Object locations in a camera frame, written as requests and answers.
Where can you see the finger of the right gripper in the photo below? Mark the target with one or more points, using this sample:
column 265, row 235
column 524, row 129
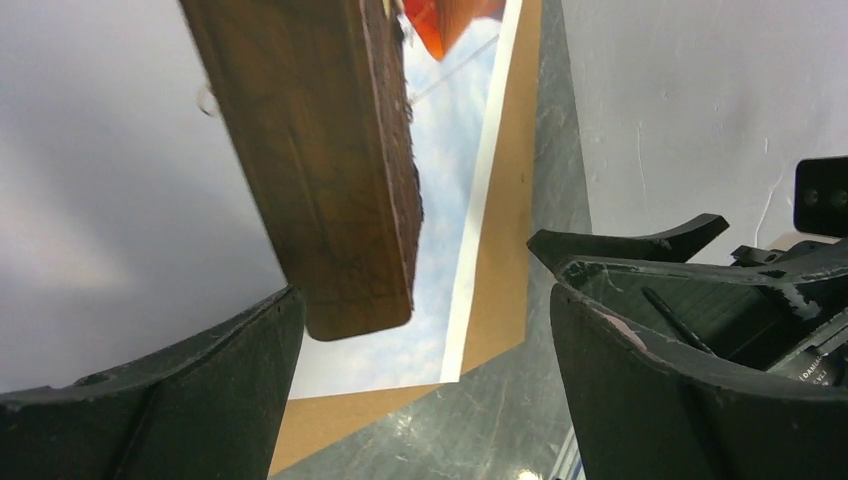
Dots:
column 677, row 245

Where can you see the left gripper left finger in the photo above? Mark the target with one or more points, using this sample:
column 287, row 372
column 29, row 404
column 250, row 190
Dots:
column 207, row 407

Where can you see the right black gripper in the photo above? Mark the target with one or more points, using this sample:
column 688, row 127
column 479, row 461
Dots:
column 782, row 310

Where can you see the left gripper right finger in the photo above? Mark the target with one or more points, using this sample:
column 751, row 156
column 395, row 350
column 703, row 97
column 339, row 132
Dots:
column 645, row 406

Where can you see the brown frame backing board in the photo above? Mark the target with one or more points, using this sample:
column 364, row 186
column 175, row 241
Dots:
column 400, row 404

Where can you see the hot air balloon photo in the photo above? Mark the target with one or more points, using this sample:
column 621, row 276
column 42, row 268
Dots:
column 127, row 224

